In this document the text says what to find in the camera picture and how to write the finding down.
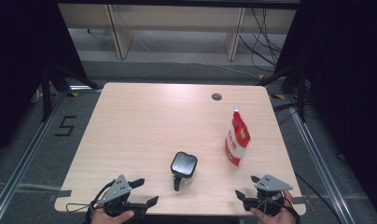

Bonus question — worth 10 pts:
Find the clear jar with black lid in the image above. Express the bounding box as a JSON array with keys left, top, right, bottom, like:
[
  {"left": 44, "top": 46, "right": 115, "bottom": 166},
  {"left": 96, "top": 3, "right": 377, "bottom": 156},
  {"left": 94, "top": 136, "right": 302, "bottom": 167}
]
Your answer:
[{"left": 170, "top": 151, "right": 199, "bottom": 192}]

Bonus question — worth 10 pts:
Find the red and white spout pouch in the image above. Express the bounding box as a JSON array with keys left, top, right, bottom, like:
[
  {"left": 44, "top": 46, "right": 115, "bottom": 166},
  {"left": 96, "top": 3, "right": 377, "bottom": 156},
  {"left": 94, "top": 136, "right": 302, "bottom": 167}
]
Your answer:
[{"left": 224, "top": 105, "right": 252, "bottom": 167}]

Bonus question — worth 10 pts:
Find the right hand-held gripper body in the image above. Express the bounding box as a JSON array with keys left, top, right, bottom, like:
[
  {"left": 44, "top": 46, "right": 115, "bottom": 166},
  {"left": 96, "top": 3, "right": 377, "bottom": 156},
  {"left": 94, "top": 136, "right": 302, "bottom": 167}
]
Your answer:
[{"left": 243, "top": 174, "right": 294, "bottom": 217}]

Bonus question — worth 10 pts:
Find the aluminium floor rail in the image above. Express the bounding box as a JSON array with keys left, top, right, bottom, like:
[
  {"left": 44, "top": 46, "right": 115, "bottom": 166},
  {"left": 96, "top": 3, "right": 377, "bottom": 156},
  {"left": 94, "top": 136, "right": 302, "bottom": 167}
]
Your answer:
[
  {"left": 0, "top": 91, "right": 68, "bottom": 224},
  {"left": 284, "top": 94, "right": 377, "bottom": 224}
]

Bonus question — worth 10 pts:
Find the person's right hand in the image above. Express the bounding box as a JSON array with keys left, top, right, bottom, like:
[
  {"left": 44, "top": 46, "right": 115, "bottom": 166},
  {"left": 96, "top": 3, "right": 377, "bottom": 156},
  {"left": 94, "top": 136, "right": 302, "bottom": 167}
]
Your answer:
[{"left": 249, "top": 189, "right": 298, "bottom": 224}]

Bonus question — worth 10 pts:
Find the long black floor cable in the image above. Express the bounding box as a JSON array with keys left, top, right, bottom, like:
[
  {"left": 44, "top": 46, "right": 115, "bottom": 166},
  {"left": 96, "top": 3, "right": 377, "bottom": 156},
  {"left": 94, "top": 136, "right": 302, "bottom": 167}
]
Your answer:
[{"left": 293, "top": 172, "right": 343, "bottom": 224}]

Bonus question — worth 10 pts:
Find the thin cord loop of gripper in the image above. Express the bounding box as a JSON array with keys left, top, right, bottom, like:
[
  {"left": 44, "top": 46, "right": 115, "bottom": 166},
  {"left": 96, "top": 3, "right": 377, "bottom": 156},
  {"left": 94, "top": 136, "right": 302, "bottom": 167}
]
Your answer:
[
  {"left": 257, "top": 196, "right": 272, "bottom": 217},
  {"left": 64, "top": 203, "right": 96, "bottom": 214}
]

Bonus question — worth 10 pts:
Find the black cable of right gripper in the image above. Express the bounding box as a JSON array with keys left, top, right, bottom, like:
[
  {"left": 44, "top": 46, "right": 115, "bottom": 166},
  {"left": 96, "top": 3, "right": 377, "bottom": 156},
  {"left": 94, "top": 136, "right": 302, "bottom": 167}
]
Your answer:
[{"left": 281, "top": 190, "right": 301, "bottom": 224}]

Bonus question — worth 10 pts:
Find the person's left hand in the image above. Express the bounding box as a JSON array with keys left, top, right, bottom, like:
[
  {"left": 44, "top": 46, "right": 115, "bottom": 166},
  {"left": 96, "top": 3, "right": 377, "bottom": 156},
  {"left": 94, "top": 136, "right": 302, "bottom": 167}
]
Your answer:
[{"left": 91, "top": 208, "right": 135, "bottom": 224}]

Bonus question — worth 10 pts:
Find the thin cord loop of right gripper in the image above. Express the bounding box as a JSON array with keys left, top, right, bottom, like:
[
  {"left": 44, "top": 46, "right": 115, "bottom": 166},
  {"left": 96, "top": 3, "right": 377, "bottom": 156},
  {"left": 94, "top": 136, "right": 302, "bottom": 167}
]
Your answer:
[{"left": 257, "top": 196, "right": 272, "bottom": 217}]

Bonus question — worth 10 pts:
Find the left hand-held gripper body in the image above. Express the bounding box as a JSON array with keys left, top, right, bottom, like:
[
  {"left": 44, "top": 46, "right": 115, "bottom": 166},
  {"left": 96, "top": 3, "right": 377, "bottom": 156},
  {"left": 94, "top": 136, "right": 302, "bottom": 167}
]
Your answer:
[{"left": 96, "top": 174, "right": 148, "bottom": 218}]

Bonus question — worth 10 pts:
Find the black metal stand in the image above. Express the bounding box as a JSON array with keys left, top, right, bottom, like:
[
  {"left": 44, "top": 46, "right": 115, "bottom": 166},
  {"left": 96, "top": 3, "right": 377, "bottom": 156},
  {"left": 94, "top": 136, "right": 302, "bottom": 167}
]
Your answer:
[
  {"left": 40, "top": 62, "right": 102, "bottom": 122},
  {"left": 255, "top": 64, "right": 307, "bottom": 122}
]

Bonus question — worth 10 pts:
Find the white floor cable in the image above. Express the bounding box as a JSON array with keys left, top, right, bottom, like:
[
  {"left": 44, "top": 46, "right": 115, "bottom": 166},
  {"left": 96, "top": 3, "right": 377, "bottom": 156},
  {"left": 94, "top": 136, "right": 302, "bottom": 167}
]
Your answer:
[{"left": 134, "top": 34, "right": 260, "bottom": 78}]

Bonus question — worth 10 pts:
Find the thin cord loop of left gripper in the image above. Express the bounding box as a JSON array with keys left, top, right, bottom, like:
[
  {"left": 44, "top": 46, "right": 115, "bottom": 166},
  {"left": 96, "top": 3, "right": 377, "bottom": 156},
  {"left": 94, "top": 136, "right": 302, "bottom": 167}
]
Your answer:
[{"left": 64, "top": 203, "right": 96, "bottom": 214}]

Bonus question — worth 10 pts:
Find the black curtain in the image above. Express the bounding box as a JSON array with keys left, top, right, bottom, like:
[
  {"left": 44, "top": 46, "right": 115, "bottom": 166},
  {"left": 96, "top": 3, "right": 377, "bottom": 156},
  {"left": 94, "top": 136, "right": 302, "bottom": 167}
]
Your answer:
[
  {"left": 274, "top": 0, "right": 377, "bottom": 216},
  {"left": 0, "top": 0, "right": 88, "bottom": 162}
]

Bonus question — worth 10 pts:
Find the bundle of black cables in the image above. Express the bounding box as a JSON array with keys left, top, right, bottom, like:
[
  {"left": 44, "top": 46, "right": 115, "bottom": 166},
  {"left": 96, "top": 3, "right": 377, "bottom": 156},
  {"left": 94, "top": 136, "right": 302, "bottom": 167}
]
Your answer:
[{"left": 237, "top": 7, "right": 284, "bottom": 74}]

